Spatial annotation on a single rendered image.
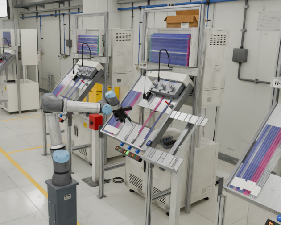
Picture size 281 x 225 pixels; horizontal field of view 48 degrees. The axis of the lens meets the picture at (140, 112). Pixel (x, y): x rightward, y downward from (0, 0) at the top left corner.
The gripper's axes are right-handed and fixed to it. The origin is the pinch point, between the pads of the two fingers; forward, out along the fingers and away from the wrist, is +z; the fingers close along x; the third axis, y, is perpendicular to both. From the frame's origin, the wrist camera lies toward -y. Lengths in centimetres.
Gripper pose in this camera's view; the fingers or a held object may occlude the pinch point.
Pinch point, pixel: (129, 124)
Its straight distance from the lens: 264.2
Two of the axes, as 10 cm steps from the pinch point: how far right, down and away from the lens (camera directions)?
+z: 3.9, 7.5, 5.3
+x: 6.3, 2.0, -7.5
